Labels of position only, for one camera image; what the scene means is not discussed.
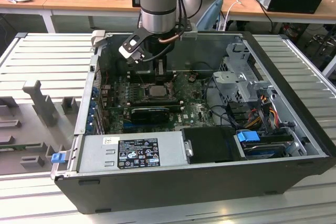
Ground metal socket cover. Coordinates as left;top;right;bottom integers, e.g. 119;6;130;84
155;76;176;97

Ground silver CPU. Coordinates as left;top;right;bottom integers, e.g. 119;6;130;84
149;86;168;97

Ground black RAM slot bank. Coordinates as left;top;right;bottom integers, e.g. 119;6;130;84
128;97;182;107
129;69;177;83

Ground CPU socket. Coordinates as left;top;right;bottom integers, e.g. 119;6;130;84
143;83;175;101

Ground blue expansion slot clips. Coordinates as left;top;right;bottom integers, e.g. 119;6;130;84
88;87;99;133

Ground black cylindrical board component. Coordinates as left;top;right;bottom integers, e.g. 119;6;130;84
116;59;130;76

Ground pale blue teach pendant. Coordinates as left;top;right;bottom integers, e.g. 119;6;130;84
196;0;224;31

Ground black graphics card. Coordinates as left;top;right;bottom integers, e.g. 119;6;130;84
130;107;170;124

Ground green motherboard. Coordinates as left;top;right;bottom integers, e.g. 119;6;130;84
104;73;219;134

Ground grey metal drive cage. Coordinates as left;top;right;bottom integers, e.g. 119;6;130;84
212;42;277;104

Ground black plastic air shroud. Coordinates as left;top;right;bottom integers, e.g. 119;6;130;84
181;126;247;165

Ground grey power supply unit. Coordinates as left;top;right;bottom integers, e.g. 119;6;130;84
78;131;189;174

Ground blue disk carrier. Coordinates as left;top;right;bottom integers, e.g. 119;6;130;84
236;130;260;152

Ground black open PC case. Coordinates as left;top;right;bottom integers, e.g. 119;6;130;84
49;30;336;216

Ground hard disk drive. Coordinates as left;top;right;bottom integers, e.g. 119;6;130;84
243;142;287;160

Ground grey parts rack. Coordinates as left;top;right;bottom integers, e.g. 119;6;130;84
0;79;82;177

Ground blue case latch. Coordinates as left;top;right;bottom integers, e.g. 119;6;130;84
51;152;66;165

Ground black chair base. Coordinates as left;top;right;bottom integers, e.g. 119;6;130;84
305;31;336;57

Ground green RAM stick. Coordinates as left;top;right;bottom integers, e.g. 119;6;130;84
0;144;43;153

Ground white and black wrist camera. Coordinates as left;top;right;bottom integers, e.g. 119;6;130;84
118;28;148;65

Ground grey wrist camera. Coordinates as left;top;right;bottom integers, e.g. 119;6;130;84
180;23;198;42

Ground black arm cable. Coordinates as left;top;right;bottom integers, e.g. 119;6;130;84
176;0;191;27

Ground grey case latch handle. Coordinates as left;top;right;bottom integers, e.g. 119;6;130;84
90;30;107;49

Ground white cable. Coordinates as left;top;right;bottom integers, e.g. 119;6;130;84
224;0;243;31

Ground black power cable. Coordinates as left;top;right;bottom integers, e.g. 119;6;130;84
236;0;274;34

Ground yellow red wire bundle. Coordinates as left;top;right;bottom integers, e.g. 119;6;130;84
246;102;279;130

